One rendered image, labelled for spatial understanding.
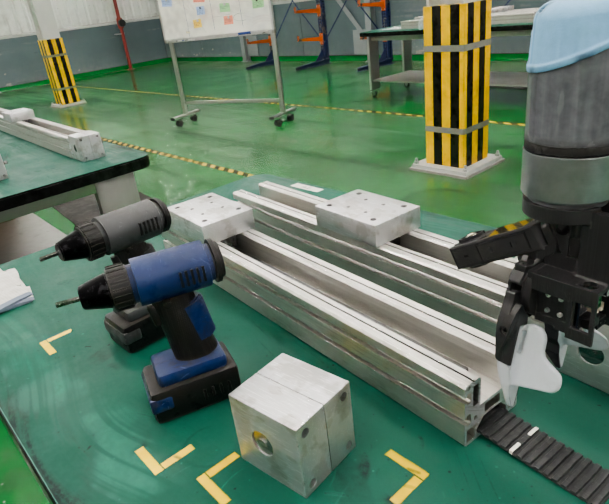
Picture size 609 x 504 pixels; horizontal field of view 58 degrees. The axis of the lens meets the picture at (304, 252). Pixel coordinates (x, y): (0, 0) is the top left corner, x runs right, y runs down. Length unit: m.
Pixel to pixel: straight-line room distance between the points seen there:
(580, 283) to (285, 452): 0.33
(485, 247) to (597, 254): 0.11
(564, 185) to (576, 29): 0.11
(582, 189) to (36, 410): 0.73
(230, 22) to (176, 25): 0.75
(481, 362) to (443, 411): 0.08
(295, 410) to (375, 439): 0.13
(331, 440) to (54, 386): 0.46
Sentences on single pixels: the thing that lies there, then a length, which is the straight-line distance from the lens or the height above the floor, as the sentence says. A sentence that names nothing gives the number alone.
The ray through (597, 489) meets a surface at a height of 0.78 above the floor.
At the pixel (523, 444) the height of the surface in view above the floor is 0.79.
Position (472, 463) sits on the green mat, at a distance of 0.66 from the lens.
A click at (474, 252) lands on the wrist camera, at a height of 1.01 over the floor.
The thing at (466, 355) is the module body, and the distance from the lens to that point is 0.70.
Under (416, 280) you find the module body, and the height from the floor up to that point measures 0.83.
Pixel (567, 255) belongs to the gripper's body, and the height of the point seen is 1.03.
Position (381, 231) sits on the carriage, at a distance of 0.92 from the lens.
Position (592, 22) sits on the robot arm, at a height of 1.22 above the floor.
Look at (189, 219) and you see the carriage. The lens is 1.05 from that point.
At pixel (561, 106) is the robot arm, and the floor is 1.16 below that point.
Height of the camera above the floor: 1.26
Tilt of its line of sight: 25 degrees down
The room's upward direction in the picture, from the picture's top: 7 degrees counter-clockwise
